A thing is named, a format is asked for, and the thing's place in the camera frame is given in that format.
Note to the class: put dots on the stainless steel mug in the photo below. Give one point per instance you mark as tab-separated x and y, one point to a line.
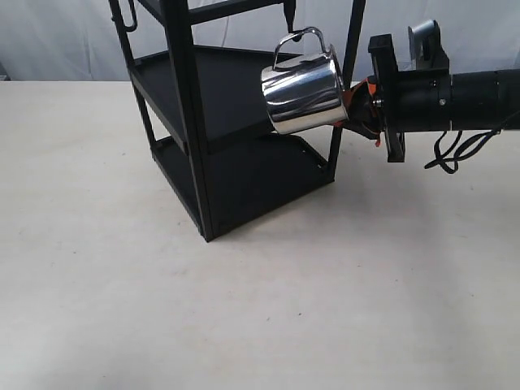
306	91

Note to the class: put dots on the black double hook right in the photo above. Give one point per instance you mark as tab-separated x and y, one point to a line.
289	7

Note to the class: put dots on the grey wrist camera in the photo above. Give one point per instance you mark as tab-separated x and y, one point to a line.
425	48

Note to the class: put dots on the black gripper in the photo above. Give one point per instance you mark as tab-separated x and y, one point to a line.
411	101

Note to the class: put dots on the black three-tier shelf rack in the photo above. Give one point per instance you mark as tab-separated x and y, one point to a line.
207	126

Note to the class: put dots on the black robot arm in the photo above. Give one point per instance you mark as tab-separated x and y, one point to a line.
482	105

